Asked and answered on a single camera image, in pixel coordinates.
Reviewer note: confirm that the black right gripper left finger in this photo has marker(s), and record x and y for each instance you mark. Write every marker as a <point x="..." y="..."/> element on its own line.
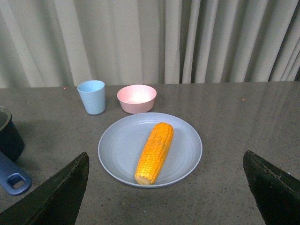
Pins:
<point x="55" y="202"/>

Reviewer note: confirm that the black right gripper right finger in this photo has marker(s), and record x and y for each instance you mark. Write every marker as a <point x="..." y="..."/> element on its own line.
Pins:
<point x="276" y="193"/>

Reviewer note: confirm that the yellow corn cob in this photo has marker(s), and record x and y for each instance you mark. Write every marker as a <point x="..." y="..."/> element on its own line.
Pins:
<point x="154" y="154"/>

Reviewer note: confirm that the dark blue saucepan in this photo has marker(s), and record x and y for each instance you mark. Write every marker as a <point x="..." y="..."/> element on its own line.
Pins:
<point x="12" y="178"/>

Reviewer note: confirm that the light blue plate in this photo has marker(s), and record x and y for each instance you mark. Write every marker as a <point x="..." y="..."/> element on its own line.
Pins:
<point x="121" y="145"/>

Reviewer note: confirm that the light blue cup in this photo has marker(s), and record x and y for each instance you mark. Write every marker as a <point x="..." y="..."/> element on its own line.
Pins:
<point x="92" y="94"/>

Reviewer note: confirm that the pink bowl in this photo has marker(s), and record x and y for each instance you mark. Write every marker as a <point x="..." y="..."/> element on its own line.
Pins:
<point x="137" y="98"/>

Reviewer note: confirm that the white curtain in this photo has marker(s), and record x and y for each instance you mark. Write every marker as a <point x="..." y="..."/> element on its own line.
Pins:
<point x="52" y="43"/>

